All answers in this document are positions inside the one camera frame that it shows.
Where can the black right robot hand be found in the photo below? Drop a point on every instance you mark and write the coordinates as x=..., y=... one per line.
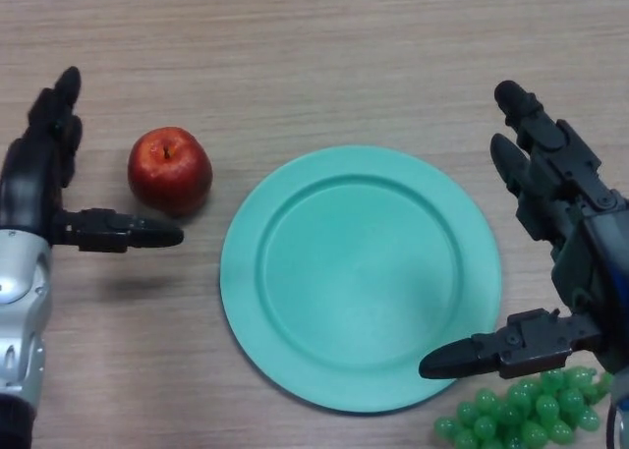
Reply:
x=589, y=262

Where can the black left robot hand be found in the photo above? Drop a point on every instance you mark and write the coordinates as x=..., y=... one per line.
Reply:
x=29, y=184

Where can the red apple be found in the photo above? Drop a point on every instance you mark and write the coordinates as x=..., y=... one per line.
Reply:
x=169, y=171

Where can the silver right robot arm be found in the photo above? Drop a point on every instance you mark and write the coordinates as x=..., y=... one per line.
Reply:
x=623, y=419

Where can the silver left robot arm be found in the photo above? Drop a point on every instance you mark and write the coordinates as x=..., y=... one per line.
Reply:
x=22, y=321

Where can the green round plate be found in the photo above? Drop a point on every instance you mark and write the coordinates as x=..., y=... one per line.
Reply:
x=361, y=282

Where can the green grape bunch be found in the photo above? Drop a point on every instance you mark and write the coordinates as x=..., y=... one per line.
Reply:
x=531, y=412

